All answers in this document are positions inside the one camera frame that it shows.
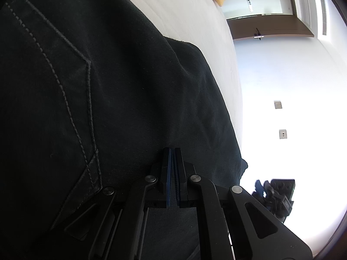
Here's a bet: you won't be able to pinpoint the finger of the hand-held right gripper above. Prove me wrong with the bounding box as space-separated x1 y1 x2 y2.
252 180 272 205

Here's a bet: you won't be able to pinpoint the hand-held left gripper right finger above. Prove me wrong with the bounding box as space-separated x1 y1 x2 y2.
173 147 313 260

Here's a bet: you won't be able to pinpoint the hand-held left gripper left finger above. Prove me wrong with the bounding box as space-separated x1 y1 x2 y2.
64 147 173 260

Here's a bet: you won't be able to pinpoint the black pants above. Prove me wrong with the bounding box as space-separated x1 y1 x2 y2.
0 0 248 260

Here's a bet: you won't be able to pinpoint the white bed sheet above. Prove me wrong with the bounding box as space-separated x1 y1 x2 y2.
105 0 244 154

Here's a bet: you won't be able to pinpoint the brown wooden door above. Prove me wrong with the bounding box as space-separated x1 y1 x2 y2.
226 14 315 40

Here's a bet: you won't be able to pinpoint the white air vent grille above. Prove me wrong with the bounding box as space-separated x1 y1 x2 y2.
317 0 329 36

